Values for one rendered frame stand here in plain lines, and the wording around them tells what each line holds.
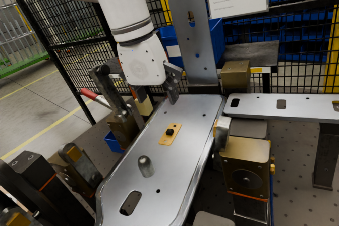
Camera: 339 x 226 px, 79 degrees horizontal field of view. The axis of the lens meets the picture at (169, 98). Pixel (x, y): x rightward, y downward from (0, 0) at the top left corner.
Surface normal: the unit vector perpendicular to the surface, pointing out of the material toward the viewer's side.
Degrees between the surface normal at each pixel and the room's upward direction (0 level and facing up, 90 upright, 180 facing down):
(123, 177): 0
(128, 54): 87
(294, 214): 0
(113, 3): 90
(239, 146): 0
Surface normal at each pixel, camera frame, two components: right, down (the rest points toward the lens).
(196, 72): -0.41, 0.57
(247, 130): -0.26, -0.82
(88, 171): 0.80, -0.15
